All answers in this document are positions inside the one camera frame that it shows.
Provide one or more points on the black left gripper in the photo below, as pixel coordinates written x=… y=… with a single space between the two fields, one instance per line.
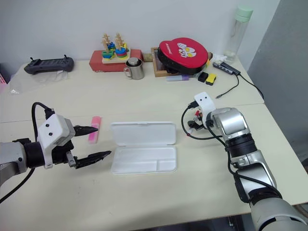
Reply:
x=60 y=154

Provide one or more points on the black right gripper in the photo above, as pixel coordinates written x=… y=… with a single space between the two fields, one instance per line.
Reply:
x=199 y=125

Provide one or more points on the red marker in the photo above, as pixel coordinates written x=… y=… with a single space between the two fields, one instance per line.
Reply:
x=197 y=112

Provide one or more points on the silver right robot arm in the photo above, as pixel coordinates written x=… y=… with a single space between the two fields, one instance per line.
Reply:
x=255 y=173

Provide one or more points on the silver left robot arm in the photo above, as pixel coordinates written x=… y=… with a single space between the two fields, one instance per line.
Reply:
x=12 y=154

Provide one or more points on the white plastic pencil case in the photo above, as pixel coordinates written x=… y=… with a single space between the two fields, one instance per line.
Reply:
x=144 y=149

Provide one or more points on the pink eraser bar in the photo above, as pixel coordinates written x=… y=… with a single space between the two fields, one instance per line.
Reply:
x=94 y=140

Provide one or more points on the purple highlighter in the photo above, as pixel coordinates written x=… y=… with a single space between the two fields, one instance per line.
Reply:
x=178 y=78

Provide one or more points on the yellow black eraser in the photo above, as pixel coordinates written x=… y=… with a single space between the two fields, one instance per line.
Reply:
x=211 y=79

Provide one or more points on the wooden tray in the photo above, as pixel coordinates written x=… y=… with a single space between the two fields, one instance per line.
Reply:
x=160 y=73

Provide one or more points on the grey USB hub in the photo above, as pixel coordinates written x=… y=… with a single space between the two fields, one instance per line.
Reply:
x=226 y=67

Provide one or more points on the red black round pad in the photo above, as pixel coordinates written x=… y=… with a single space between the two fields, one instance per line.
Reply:
x=183 y=54

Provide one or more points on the white crumpled tissue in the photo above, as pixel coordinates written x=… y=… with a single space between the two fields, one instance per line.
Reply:
x=219 y=58

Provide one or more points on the stainless steel mug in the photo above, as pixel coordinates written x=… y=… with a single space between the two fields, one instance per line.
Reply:
x=136 y=71

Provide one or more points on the red cardboard box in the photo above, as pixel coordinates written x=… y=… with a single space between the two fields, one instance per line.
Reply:
x=96 y=63

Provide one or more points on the clear plastic bag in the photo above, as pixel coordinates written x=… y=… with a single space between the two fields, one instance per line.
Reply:
x=26 y=83

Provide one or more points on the black handheld controller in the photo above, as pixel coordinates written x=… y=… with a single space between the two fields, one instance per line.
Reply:
x=48 y=65

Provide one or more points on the wooden colourful stacking toy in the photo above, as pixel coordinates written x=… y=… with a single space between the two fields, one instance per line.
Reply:
x=115 y=51

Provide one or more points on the clear bottle green lid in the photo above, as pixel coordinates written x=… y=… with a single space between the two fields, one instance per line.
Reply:
x=237 y=36

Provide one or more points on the pink box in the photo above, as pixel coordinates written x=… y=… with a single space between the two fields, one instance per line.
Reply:
x=2 y=83

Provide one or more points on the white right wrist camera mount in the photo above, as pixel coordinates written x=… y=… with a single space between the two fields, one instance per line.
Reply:
x=204 y=101

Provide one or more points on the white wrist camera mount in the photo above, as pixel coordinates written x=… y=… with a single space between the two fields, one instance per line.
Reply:
x=54 y=126
x=204 y=101

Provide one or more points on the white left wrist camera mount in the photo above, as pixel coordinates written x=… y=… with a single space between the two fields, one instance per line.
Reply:
x=54 y=126

